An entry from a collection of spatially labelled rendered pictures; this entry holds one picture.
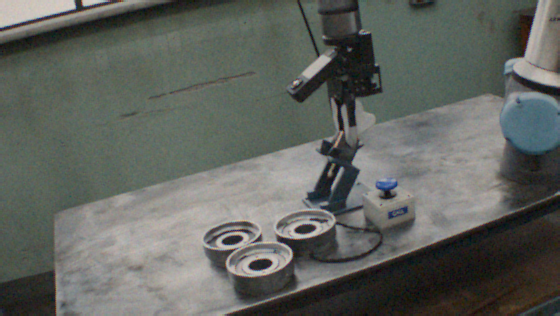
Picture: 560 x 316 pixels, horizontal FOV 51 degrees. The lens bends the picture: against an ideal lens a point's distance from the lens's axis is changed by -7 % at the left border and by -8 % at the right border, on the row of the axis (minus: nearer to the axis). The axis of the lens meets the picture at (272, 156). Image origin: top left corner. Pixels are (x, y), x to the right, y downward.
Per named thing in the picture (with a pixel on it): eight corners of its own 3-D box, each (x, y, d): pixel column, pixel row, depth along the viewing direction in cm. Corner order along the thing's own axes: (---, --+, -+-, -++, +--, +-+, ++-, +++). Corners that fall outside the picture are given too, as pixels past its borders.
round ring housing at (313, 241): (297, 266, 102) (294, 244, 100) (266, 244, 111) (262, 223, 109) (349, 242, 106) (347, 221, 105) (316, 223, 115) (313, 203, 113)
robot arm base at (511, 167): (539, 149, 128) (538, 105, 125) (588, 170, 115) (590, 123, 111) (485, 167, 125) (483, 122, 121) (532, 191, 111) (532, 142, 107)
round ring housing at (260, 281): (309, 274, 99) (306, 252, 97) (261, 305, 93) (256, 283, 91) (265, 256, 106) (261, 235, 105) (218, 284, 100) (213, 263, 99)
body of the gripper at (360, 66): (383, 96, 114) (376, 32, 109) (341, 106, 112) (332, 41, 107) (365, 88, 121) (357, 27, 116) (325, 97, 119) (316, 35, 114)
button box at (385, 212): (381, 231, 108) (379, 206, 106) (364, 216, 114) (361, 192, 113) (421, 217, 110) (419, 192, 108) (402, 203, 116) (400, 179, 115)
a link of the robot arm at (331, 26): (327, 17, 106) (310, 13, 113) (331, 42, 107) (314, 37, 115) (366, 9, 108) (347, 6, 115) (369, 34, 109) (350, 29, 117)
